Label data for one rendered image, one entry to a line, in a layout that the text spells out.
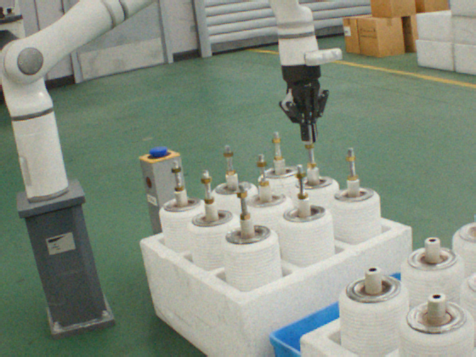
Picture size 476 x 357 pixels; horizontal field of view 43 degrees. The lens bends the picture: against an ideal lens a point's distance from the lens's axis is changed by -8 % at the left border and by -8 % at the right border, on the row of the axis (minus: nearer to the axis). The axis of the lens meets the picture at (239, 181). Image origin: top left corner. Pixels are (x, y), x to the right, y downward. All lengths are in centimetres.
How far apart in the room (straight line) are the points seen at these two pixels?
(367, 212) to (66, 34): 67
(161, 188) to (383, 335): 72
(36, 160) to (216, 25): 532
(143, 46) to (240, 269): 540
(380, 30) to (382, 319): 426
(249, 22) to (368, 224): 553
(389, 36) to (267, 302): 412
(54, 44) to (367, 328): 80
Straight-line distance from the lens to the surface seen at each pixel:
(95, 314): 140
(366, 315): 83
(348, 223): 119
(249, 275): 106
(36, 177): 131
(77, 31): 130
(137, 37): 636
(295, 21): 120
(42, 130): 129
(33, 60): 127
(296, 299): 109
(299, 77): 121
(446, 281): 90
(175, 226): 125
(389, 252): 121
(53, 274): 136
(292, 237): 112
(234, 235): 109
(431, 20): 428
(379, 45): 499
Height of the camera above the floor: 66
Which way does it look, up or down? 17 degrees down
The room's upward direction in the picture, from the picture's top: 8 degrees counter-clockwise
